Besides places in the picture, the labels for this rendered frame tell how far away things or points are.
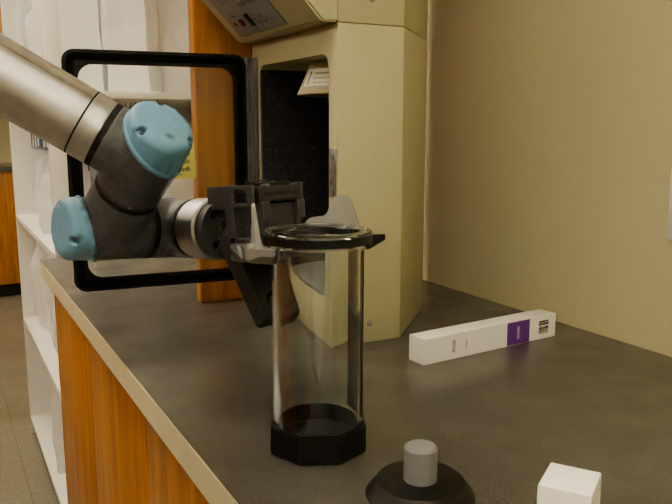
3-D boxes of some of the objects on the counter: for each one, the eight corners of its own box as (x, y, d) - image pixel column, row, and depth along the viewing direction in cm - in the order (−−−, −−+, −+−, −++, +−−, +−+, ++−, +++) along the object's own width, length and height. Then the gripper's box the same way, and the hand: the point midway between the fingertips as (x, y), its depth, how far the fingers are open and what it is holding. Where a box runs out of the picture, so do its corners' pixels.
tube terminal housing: (370, 289, 151) (374, -116, 138) (471, 326, 123) (487, -178, 110) (256, 303, 140) (248, -138, 127) (338, 347, 111) (339, -214, 99)
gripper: (142, 191, 82) (250, 185, 67) (282, 182, 95) (397, 175, 80) (149, 269, 83) (256, 280, 68) (287, 249, 96) (402, 254, 81)
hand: (336, 252), depth 74 cm, fingers open, 14 cm apart
